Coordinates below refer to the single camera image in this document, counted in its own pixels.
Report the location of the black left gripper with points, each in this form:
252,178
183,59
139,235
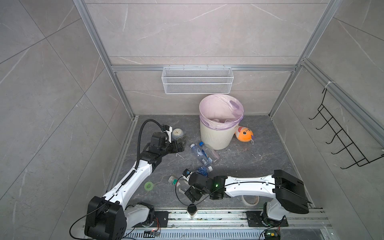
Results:
181,147

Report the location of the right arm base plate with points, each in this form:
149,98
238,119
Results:
259,219

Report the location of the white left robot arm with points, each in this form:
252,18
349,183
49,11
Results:
109,216

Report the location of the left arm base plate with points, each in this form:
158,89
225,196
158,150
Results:
158,218

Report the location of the clear bottle red green cap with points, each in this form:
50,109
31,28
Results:
181,185

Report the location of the pink bin liner bag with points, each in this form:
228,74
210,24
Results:
220,106

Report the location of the orange fish plush toy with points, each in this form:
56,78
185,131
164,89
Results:
245,135

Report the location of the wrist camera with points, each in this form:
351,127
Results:
186,173
168,131

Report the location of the cream plastic waste bin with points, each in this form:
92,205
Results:
217,139

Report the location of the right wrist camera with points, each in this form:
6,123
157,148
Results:
186,173

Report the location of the green tape roll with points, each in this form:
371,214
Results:
148,186

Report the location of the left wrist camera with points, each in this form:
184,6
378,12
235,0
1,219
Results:
168,131

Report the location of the blue label bottle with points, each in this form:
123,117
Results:
204,170

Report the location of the white wire mesh basket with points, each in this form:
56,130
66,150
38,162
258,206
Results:
204,80

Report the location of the black lidded small jar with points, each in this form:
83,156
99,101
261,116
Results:
192,210

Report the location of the clear bottle blue cap right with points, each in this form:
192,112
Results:
209,152

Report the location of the beige tape roll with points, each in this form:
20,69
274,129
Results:
250,201

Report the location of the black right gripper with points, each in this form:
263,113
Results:
190,193

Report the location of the clear bottle blue cap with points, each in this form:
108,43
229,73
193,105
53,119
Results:
200,155
209,152

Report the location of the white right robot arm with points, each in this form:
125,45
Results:
287,193

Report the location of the black wire hook rack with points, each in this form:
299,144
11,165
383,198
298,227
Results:
340,133

